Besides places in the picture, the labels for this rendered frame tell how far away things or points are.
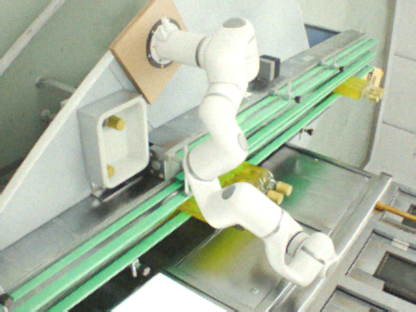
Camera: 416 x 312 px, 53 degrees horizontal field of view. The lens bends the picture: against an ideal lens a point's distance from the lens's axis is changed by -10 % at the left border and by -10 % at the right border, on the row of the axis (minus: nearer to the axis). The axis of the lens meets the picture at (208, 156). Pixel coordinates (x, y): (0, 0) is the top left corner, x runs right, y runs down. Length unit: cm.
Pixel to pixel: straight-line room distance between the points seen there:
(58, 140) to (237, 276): 63
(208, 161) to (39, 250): 50
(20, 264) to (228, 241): 65
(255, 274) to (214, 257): 14
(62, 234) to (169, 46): 59
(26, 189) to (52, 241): 15
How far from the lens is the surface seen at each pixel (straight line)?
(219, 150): 95
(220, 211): 98
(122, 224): 125
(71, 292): 119
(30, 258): 117
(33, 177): 119
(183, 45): 125
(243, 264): 136
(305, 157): 195
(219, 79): 105
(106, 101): 123
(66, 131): 120
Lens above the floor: 165
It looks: 31 degrees down
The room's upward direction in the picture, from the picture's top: 112 degrees clockwise
